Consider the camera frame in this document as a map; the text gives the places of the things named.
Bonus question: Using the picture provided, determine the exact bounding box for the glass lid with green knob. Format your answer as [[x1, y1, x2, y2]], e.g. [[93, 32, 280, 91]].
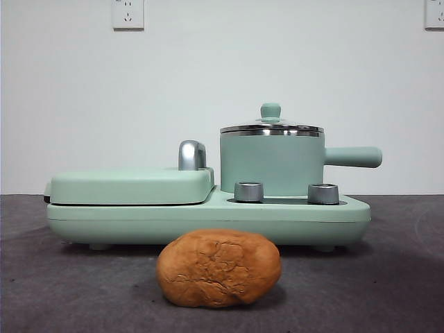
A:
[[220, 102, 325, 135]]

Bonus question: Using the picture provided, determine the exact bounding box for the brown potato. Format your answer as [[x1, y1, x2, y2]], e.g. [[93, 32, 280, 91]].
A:
[[155, 228, 282, 309]]

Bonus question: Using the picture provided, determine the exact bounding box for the mint green hinged press lid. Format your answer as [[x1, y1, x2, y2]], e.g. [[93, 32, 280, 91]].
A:
[[44, 139, 216, 206]]

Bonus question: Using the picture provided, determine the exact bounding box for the silver control knob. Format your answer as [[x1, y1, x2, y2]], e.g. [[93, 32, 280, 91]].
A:
[[307, 182, 340, 205], [234, 180, 265, 203]]

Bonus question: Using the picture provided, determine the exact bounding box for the mint green breakfast maker base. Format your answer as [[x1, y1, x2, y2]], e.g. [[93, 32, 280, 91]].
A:
[[46, 185, 372, 251]]

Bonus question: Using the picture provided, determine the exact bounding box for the mint green handled pot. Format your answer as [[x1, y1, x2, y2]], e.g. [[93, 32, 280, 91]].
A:
[[219, 125, 383, 197]]

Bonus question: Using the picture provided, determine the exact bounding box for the white wall socket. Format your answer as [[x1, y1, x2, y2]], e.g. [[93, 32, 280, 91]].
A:
[[112, 0, 145, 32], [424, 0, 444, 31]]

